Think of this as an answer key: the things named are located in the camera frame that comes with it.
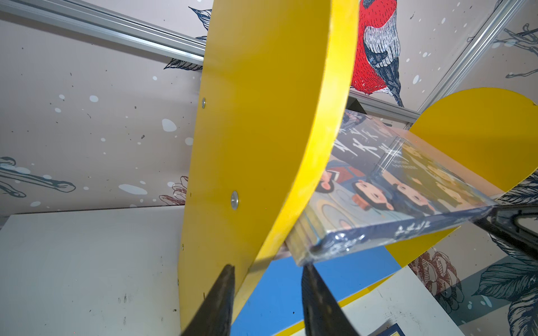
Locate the blue book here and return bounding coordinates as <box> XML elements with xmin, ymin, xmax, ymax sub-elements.
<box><xmin>369</xmin><ymin>323</ymin><xmax>405</xmax><ymax>336</ymax></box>

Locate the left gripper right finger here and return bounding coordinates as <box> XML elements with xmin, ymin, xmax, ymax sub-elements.
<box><xmin>301</xmin><ymin>264</ymin><xmax>359</xmax><ymax>336</ymax></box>

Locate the colourful illustrated thick book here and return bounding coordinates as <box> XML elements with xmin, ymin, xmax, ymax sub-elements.
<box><xmin>286</xmin><ymin>110</ymin><xmax>494</xmax><ymax>266</ymax></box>

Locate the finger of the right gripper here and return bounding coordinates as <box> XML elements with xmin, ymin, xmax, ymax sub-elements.
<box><xmin>474</xmin><ymin>204</ymin><xmax>537</xmax><ymax>260</ymax></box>

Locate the yellow pink blue bookshelf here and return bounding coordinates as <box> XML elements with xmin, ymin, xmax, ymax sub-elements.
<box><xmin>178</xmin><ymin>0</ymin><xmax>538</xmax><ymax>336</ymax></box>

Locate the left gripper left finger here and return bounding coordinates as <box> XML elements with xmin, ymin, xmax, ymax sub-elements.
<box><xmin>182</xmin><ymin>264</ymin><xmax>235</xmax><ymax>336</ymax></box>

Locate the horizontal aluminium frame bar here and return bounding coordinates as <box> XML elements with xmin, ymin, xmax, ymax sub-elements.
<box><xmin>0</xmin><ymin>0</ymin><xmax>421</xmax><ymax>125</ymax></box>

